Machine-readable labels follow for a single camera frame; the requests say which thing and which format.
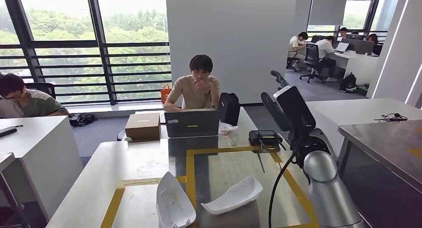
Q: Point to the crumpled plastic wrap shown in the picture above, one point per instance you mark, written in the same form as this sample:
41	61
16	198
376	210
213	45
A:
227	129

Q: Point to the white table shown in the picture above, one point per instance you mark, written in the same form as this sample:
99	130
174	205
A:
346	111
43	154

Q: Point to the white plastic shell part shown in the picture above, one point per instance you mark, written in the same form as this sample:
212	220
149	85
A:
174	203
234	196

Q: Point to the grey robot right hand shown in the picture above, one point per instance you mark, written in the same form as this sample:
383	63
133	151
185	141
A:
273	111

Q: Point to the black router with antennas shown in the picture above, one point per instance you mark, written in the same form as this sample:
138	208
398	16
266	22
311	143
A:
265	137

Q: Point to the orange bag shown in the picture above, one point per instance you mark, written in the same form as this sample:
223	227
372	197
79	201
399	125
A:
166	94

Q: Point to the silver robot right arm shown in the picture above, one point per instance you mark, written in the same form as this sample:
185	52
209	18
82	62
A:
329	193

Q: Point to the cardboard box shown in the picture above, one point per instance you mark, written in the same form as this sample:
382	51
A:
142	127

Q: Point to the white desk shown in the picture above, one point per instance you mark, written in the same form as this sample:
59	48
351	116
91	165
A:
359	66

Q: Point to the grey laptop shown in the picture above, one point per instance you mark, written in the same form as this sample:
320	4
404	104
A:
191	122

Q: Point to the steel workbench yellow tape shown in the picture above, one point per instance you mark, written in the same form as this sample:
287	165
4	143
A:
230	167

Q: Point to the person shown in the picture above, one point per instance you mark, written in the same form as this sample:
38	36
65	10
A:
295	46
194	91
372	39
343	33
326	51
36	102

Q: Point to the black office chair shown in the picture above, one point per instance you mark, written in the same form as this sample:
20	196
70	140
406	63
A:
311	55
43	88

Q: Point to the black backpack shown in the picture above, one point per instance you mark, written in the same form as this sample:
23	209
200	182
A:
348	83

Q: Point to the black flat device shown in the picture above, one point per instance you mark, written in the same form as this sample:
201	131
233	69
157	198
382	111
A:
8	131

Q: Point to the black bag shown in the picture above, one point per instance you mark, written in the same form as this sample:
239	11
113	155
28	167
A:
229	109
82	120

